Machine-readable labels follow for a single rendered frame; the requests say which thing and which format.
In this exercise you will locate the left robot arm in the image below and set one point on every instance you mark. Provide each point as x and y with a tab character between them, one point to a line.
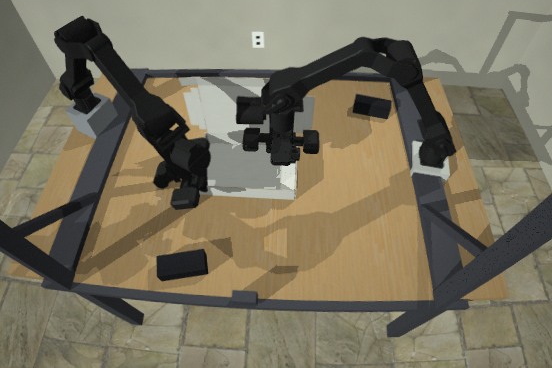
152	114

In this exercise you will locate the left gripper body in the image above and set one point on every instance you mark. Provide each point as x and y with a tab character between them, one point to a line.
187	196

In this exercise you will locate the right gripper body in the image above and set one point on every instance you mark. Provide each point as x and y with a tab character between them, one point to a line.
309	141

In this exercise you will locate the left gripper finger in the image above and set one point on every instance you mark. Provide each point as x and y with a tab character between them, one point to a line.
204	174
202	184

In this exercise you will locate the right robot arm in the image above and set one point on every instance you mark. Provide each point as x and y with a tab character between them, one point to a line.
287	87

